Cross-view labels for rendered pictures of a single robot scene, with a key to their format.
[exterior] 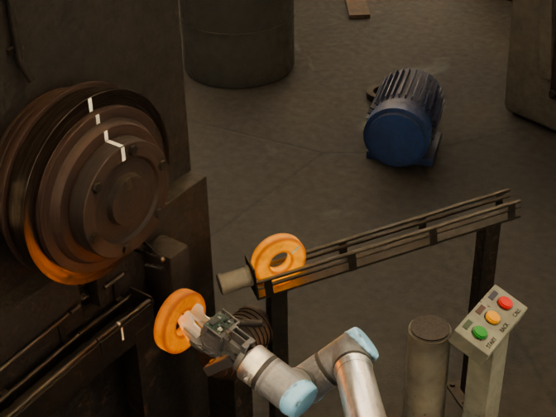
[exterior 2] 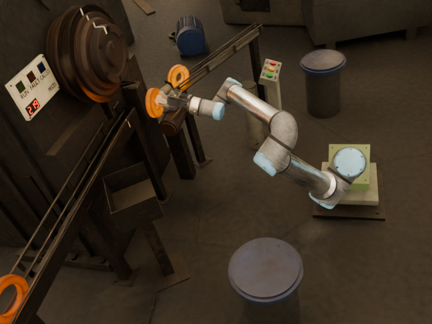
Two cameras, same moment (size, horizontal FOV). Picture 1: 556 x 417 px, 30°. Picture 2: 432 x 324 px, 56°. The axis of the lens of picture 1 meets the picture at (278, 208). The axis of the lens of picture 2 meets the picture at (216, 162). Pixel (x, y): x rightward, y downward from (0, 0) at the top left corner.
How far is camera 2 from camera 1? 0.64 m
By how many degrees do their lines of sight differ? 12
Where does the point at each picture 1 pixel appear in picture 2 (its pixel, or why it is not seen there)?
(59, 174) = (81, 45)
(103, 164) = (98, 35)
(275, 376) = (206, 105)
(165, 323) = (150, 103)
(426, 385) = not seen: hidden behind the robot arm
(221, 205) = not seen: hidden behind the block
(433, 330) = (249, 85)
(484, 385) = (276, 99)
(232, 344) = (182, 99)
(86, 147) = (88, 30)
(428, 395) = not seen: hidden behind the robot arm
